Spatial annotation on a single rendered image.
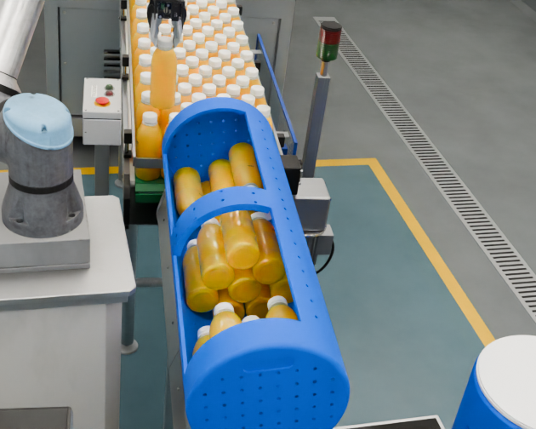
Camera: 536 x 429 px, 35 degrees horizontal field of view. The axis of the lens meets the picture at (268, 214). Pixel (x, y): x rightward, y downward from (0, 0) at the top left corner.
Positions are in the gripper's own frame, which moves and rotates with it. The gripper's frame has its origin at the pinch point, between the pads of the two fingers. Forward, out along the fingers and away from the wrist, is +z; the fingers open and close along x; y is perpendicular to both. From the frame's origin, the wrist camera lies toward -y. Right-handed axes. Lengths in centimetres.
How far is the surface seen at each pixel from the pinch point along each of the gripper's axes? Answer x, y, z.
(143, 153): -5.0, 8.8, 28.6
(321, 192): 46, 7, 41
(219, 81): 17.3, -16.4, 18.6
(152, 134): -2.8, 8.7, 22.6
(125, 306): -8, -19, 106
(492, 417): 57, 107, 27
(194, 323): 3, 78, 28
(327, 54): 49, -17, 9
